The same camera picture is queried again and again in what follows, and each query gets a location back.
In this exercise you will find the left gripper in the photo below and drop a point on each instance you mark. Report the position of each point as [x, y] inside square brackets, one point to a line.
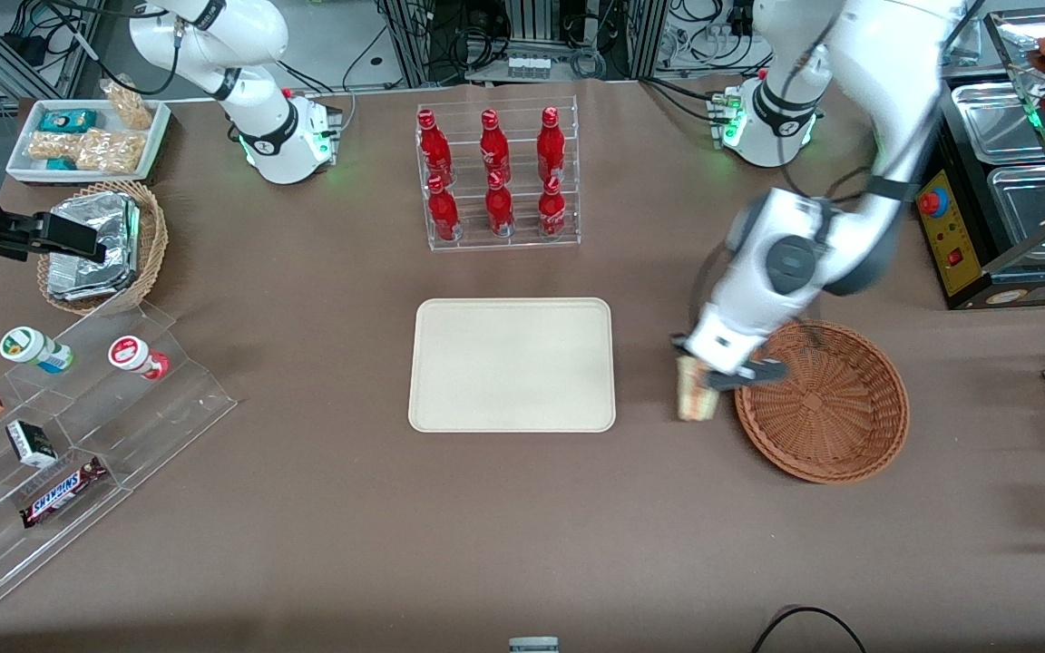
[700, 377]

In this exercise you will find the triangle sandwich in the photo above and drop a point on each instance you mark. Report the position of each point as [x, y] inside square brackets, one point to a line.
[693, 404]

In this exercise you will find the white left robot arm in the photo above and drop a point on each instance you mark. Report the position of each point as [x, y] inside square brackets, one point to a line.
[885, 100]

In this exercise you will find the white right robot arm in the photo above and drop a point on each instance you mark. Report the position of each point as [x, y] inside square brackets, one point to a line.
[259, 118]

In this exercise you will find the white rectangular snack tray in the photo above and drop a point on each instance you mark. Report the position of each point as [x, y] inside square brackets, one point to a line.
[24, 168]

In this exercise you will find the light tan wicker basket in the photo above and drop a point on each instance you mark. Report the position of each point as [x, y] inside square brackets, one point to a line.
[152, 245]

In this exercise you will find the brown round wicker basket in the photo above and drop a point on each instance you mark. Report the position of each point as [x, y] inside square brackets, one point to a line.
[831, 417]

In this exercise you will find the cream rectangular tray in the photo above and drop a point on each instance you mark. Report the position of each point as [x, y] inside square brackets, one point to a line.
[512, 365]

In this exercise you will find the silver foil wrapped package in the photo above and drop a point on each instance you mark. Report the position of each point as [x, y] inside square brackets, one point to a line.
[92, 277]

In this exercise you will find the small teal snack packet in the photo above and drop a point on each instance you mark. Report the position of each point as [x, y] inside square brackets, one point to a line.
[61, 164]

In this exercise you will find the green lid yogurt bottle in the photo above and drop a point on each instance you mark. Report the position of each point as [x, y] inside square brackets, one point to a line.
[33, 348]

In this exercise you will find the large clear bag of crackers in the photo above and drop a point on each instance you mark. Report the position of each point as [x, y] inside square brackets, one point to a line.
[112, 151]

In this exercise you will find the teal snack box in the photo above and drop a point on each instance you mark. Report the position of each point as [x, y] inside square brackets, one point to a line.
[67, 121]

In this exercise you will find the red lid yogurt bottle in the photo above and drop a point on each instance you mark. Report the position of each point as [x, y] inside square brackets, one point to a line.
[134, 355]

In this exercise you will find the clear bag of nuts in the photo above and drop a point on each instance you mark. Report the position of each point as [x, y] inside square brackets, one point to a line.
[128, 104]

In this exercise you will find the small black white carton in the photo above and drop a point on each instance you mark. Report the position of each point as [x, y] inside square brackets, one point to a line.
[31, 443]

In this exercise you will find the red cola bottle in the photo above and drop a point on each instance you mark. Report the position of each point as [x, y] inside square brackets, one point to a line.
[443, 216]
[551, 213]
[434, 154]
[551, 150]
[494, 154]
[499, 210]

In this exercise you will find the clear acrylic stepped display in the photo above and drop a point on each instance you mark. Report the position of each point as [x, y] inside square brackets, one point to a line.
[169, 408]

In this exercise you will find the clear acrylic bottle rack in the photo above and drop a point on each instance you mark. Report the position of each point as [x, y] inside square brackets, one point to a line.
[522, 240]

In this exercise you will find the snickers chocolate bar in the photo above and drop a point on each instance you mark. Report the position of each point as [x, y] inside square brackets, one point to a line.
[63, 492]

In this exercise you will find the red emergency stop button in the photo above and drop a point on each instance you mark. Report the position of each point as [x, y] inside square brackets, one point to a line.
[933, 202]

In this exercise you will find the black food warmer appliance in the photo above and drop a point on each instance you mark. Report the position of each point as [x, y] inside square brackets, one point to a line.
[971, 209]

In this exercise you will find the grey box at table edge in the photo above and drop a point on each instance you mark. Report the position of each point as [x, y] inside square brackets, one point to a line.
[533, 646]

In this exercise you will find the white power strip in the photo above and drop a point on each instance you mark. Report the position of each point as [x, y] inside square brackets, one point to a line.
[529, 66]

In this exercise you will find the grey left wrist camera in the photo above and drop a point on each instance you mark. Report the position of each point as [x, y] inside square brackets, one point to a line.
[758, 374]

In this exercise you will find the aluminium frame rack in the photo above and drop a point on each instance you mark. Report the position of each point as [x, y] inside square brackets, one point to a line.
[649, 36]

